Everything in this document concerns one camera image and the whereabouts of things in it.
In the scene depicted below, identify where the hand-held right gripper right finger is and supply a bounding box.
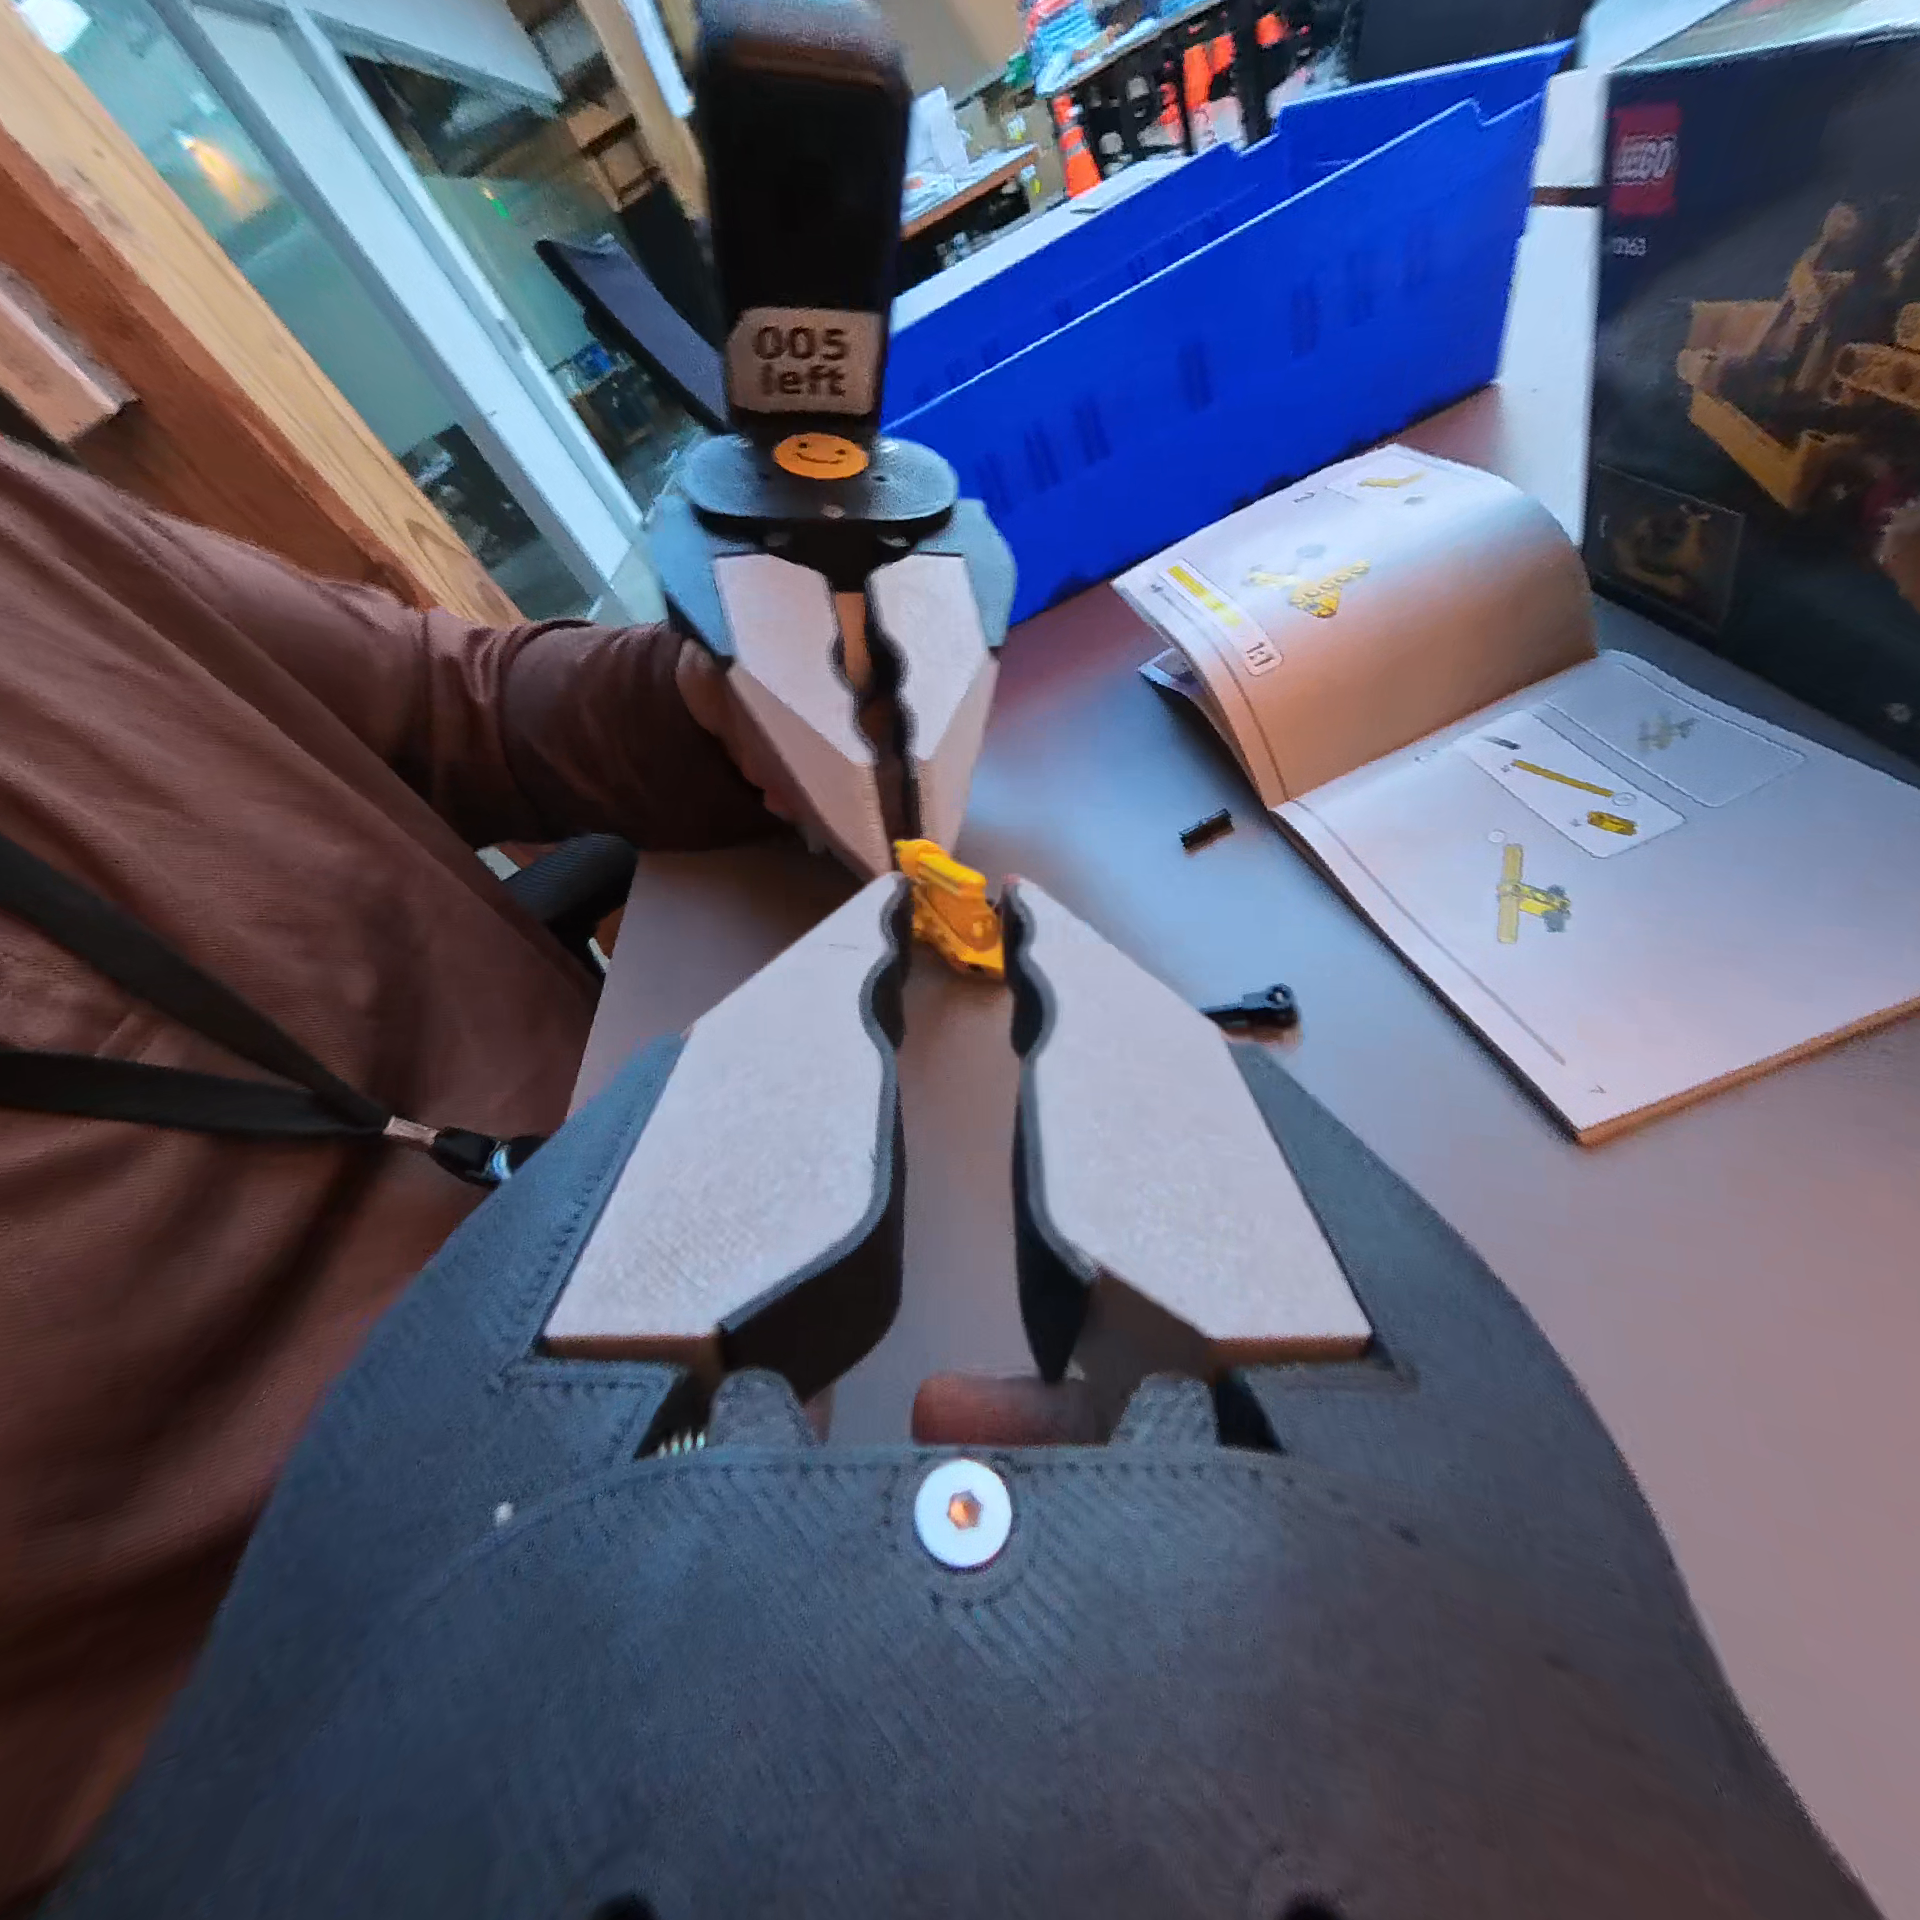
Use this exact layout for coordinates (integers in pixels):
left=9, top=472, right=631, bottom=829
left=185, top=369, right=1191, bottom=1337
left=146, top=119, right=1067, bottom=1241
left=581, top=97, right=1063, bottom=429
left=997, top=884, right=1376, bottom=1388

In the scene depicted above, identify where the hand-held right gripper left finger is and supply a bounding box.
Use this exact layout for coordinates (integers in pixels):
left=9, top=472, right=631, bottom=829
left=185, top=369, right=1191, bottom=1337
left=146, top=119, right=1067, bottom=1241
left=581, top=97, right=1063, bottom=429
left=538, top=879, right=909, bottom=1405

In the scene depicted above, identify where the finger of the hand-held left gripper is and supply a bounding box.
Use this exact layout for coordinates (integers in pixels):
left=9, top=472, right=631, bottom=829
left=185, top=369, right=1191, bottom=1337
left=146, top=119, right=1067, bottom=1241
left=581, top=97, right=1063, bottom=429
left=870, top=552, right=1002, bottom=854
left=714, top=556, right=919, bottom=884

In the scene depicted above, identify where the yellow plastic connector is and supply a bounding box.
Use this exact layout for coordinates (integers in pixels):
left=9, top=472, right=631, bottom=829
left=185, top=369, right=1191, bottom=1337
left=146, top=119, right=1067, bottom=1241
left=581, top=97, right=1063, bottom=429
left=917, top=886, right=1011, bottom=983

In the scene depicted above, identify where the dark building set box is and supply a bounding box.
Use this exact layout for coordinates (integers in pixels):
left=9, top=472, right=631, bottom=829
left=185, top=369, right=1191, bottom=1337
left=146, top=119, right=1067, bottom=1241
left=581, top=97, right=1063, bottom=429
left=1580, top=0, right=1920, bottom=765

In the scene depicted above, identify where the person's left hand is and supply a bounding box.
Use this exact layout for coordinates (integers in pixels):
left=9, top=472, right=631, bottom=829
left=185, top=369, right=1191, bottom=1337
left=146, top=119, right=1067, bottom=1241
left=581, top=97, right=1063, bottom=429
left=675, top=638, right=852, bottom=859

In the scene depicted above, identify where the background work table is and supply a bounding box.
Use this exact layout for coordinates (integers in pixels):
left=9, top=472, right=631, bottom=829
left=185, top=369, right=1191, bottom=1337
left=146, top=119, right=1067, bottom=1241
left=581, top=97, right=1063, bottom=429
left=899, top=143, right=1044, bottom=242

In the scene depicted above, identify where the dark chair backrest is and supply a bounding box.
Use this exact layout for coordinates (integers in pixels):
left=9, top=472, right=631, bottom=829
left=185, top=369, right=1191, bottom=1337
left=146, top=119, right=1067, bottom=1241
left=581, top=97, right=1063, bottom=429
left=534, top=238, right=731, bottom=436

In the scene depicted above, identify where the black chair armrest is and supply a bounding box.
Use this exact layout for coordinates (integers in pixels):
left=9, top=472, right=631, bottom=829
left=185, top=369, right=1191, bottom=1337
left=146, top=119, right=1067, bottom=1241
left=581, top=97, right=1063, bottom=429
left=503, top=833, right=639, bottom=970

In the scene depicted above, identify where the blue plastic bin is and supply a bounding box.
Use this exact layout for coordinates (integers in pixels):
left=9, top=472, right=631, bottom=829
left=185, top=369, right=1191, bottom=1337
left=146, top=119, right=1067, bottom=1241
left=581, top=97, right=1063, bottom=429
left=878, top=41, right=1574, bottom=625

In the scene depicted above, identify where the open instruction booklet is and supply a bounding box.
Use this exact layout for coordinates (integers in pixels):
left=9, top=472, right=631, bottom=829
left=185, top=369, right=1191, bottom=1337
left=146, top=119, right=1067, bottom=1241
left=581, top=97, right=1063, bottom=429
left=1113, top=444, right=1920, bottom=1146

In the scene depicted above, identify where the person's brown sweater torso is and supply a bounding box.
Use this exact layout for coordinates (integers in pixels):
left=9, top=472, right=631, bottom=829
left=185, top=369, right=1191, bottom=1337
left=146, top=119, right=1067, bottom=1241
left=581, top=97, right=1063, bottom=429
left=0, top=436, right=705, bottom=1906

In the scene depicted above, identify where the black mesh office chair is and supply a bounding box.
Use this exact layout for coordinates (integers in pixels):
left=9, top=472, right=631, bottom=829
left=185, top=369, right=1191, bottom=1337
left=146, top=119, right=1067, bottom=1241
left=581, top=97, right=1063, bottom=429
left=1341, top=0, right=1592, bottom=84

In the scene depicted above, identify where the black lanyard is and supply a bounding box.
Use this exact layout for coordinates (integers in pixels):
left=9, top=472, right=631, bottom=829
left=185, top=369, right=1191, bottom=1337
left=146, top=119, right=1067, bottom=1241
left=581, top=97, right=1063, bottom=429
left=0, top=832, right=549, bottom=1190

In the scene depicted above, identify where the wooden post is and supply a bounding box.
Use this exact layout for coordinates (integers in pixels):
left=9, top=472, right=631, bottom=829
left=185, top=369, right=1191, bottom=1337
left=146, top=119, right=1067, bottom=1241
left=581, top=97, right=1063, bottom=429
left=0, top=0, right=527, bottom=625

